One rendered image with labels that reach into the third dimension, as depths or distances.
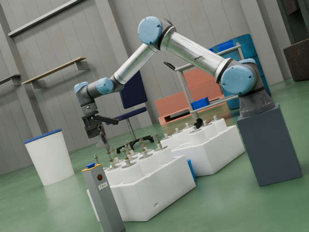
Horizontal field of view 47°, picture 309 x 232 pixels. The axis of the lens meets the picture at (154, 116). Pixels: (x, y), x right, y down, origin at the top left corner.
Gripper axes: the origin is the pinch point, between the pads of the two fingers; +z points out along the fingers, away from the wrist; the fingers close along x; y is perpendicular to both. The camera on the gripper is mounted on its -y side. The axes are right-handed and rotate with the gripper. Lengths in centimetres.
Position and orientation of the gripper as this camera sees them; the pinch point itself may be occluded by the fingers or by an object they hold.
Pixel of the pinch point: (109, 149)
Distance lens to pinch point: 179.4
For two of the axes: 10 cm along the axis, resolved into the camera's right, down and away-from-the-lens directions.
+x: 0.5, 0.2, -10.0
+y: -9.4, 3.4, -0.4
